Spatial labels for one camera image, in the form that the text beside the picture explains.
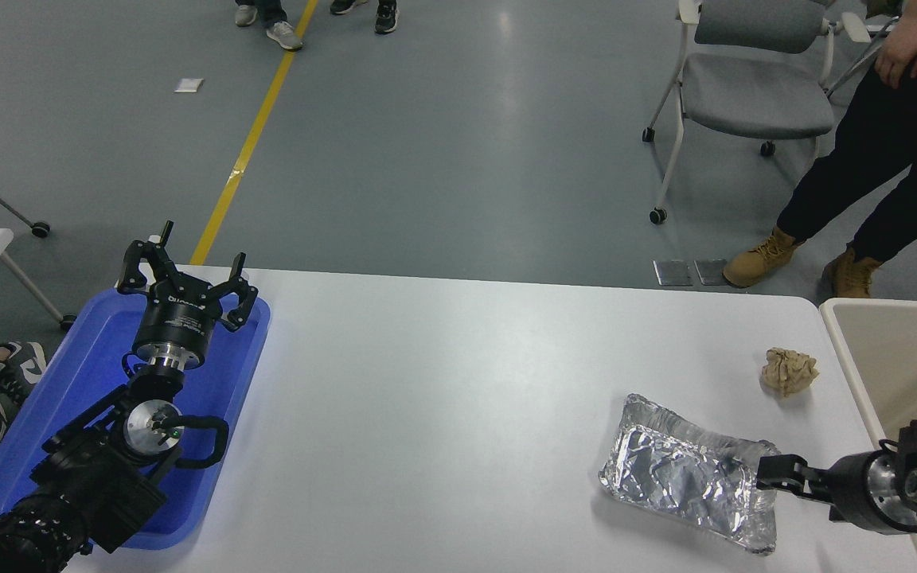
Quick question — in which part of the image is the crumpled tan paper ball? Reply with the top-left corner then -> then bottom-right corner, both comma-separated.
761,347 -> 820,397

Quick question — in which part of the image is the grey chair with white frame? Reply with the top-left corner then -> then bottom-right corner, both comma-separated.
642,0 -> 873,225

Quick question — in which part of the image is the blue plastic tray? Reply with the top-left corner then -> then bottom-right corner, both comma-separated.
0,286 -> 272,552

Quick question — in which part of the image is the foil tray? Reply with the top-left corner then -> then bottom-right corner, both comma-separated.
598,393 -> 782,555

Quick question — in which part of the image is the person's hand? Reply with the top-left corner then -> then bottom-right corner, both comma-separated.
875,16 -> 917,90

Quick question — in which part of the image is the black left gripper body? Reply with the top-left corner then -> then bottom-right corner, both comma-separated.
134,280 -> 220,355

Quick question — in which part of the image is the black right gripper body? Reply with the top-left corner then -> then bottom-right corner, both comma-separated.
828,450 -> 888,532

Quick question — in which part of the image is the large pale bin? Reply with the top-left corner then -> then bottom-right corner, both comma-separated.
819,297 -> 917,573

